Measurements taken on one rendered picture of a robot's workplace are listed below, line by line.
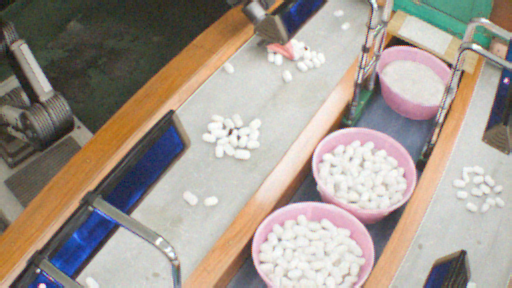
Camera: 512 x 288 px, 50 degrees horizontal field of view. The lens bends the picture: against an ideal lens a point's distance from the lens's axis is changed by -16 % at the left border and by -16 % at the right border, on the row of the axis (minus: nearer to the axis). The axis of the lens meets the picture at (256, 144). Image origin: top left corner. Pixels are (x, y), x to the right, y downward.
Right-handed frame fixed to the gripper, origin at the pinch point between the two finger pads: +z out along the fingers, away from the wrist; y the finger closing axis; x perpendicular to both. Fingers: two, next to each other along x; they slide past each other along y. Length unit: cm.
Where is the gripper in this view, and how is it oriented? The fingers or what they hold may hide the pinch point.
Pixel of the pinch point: (291, 56)
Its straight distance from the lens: 180.1
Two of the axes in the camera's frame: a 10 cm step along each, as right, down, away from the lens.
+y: 5.0, -6.0, 6.2
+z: 6.1, 7.5, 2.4
